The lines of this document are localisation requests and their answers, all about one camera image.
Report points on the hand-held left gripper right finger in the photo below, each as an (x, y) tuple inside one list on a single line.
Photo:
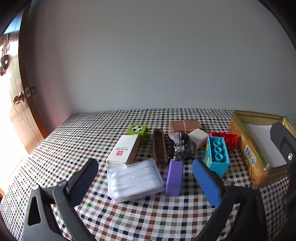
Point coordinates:
[(208, 183)]

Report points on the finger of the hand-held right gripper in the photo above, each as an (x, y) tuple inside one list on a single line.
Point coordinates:
[(283, 139)]

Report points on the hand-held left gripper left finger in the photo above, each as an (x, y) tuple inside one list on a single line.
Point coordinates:
[(84, 182)]

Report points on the blue building brick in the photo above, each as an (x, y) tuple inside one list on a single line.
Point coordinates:
[(217, 155)]

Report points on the purple block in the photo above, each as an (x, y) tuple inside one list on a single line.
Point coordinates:
[(174, 178)]

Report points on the gold tin box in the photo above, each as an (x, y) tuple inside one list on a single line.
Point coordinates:
[(248, 148)]

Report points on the red building brick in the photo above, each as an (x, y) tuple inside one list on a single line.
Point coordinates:
[(227, 139)]

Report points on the clear plastic case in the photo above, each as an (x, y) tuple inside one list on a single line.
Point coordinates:
[(134, 180)]

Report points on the white box with red label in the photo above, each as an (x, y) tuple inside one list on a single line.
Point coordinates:
[(122, 149)]

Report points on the brown wooden comb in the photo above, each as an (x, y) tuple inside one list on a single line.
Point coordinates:
[(159, 146)]

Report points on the green soccer ball block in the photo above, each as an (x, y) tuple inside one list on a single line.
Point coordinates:
[(137, 130)]

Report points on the checkered tablecloth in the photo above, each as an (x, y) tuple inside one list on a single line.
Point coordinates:
[(81, 139)]

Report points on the cream rectangular block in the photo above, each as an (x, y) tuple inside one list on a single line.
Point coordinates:
[(197, 138)]

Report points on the wooden door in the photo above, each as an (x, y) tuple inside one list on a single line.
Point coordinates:
[(23, 127)]

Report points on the brass door latch plate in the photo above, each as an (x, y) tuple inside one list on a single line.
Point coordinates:
[(30, 91)]

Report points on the brass door knob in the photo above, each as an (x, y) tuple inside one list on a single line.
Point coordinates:
[(19, 98)]

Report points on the dark door ornament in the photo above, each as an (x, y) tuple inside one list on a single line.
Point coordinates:
[(5, 60)]

